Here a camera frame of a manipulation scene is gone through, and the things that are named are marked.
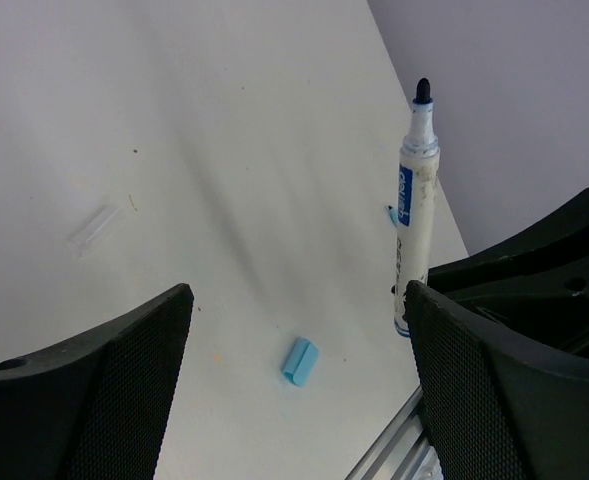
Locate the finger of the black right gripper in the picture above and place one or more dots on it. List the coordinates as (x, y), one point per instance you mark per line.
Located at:
(535, 283)

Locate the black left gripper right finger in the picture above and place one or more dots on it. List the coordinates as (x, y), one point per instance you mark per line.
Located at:
(498, 405)

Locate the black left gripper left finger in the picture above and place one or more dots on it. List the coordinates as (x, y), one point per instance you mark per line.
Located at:
(96, 405)

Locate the transparent pen cap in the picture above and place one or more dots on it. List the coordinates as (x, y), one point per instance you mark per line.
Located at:
(95, 229)

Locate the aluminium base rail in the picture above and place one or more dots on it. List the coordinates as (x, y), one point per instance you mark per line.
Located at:
(402, 450)

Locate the light blue eraser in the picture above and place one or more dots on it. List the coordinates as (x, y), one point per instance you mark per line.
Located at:
(300, 362)

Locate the white marker pen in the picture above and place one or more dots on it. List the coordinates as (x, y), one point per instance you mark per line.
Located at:
(419, 159)

